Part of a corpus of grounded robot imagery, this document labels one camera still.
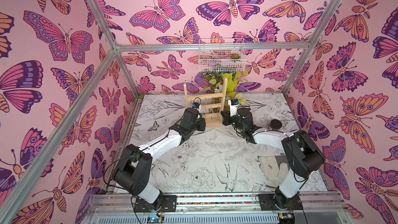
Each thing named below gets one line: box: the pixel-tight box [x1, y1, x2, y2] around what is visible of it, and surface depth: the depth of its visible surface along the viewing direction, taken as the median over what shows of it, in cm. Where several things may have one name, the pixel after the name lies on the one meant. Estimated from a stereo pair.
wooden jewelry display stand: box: [183, 78, 229, 129], surface depth 88 cm
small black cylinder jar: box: [269, 118, 283, 131], surface depth 99 cm
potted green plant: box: [202, 71, 249, 111], surface depth 97 cm
